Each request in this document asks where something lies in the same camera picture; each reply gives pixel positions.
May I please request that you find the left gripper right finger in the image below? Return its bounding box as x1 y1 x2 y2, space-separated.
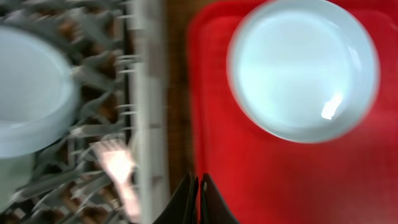
200 174 239 224

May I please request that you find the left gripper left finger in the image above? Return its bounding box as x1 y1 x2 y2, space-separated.
153 173 199 224

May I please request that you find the white plastic fork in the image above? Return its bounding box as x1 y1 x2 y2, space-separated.
91 139 141 223

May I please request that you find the light blue plate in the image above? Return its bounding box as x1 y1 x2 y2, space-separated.
227 1 380 143

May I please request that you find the green bowl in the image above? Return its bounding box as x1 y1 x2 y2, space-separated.
1 154 35 212

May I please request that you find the light blue bowl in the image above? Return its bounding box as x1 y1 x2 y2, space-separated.
1 25 80 158

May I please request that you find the grey dishwasher rack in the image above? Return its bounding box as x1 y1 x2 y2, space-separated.
1 1 167 223

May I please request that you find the red plastic tray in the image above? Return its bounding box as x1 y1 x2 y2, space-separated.
187 0 397 223

